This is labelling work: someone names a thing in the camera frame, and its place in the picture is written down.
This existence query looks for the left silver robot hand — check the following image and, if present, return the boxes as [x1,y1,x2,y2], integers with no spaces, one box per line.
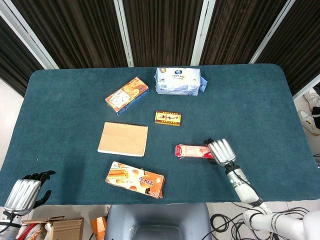
[3,170,56,216]

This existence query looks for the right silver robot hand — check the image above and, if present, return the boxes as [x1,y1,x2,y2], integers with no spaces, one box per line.
[203,137,237,167]

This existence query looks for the red toothpaste box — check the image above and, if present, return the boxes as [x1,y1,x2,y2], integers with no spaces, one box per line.
[175,144,215,160]

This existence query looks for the brown cardboard box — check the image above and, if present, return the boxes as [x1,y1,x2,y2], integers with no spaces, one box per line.
[21,216,85,240]

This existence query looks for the small yellow and red box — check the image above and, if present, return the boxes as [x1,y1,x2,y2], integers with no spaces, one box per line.
[154,110,183,127]

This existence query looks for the orange wafer stick box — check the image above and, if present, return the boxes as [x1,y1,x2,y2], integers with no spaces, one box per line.
[105,160,166,200]

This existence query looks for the orange and blue biscuit box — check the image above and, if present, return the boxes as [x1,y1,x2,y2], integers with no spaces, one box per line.
[104,76,150,117]

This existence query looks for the teal table cloth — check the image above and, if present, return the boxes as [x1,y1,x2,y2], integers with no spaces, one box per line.
[0,63,320,207]

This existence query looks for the light blue tissue pack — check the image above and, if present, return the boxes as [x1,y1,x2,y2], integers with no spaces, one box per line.
[153,67,209,97]

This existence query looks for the white sneaker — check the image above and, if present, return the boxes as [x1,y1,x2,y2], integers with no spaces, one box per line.
[306,87,320,109]
[299,110,320,137]

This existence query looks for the grey plastic bin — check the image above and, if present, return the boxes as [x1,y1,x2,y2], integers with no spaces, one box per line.
[103,202,213,240]

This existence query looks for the brown kraft notebook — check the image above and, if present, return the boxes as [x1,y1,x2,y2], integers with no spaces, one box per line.
[97,121,149,158]

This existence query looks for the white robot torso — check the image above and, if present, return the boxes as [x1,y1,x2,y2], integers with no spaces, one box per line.
[301,209,320,240]

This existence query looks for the black floor cables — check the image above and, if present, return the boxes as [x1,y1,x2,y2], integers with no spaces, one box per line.
[204,201,311,240]

